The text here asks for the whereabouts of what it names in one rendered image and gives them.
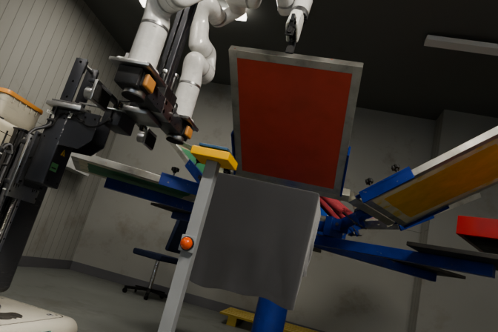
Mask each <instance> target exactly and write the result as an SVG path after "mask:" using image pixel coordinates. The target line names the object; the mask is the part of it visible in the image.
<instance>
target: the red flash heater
mask: <svg viewBox="0 0 498 332"><path fill-rule="evenodd" d="M456 234H457V235H459V236H460V237H462V238H463V239H464V240H465V241H466V242H468V243H469V244H470V245H472V246H473V247H475V248H476V249H477V250H478V251H480V252H483V253H493V254H498V219H488V218H480V217H472V216H458V218H457V225H456Z"/></svg>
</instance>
